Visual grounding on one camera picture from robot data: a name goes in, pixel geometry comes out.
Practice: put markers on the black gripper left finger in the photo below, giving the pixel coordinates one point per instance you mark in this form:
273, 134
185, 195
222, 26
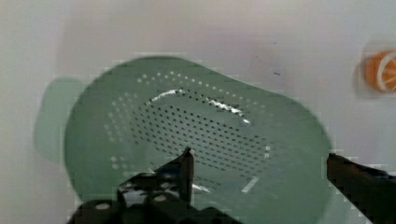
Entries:
160, 197

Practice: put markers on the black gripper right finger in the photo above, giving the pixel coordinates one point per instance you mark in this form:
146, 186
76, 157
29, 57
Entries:
371, 191

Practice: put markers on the green plastic strainer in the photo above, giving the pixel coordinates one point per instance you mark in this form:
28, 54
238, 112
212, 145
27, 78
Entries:
258, 155

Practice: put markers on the orange slice toy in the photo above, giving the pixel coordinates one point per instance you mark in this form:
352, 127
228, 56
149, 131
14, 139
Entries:
380, 71

